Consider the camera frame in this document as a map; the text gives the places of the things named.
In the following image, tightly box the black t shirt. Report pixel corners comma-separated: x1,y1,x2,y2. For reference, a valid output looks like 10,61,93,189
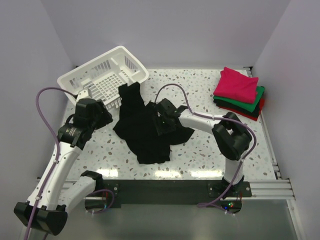
113,83,194,165
213,98,261,120

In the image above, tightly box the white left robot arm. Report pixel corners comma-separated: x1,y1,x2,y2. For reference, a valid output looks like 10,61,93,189
13,98,113,236

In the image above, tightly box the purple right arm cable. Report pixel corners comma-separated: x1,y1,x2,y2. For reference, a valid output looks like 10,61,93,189
154,83,258,216

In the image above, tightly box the red folded t shirt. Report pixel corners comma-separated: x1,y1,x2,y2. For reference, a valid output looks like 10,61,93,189
216,98,266,122

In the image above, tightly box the black folded t shirt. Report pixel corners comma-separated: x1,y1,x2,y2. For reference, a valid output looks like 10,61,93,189
213,98,261,120

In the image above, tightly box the green folded t shirt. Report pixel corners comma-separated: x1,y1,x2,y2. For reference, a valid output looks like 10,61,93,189
212,85,266,113

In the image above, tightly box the pink folded t shirt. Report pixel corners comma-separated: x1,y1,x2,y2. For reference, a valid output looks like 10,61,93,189
213,67,259,104

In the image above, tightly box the white plastic laundry basket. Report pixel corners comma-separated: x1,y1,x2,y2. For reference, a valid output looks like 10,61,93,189
57,46,149,109

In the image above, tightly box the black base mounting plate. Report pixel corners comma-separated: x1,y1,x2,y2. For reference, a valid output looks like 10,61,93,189
74,178,252,210

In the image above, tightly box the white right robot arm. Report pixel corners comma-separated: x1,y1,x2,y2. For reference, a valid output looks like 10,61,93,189
153,98,257,197

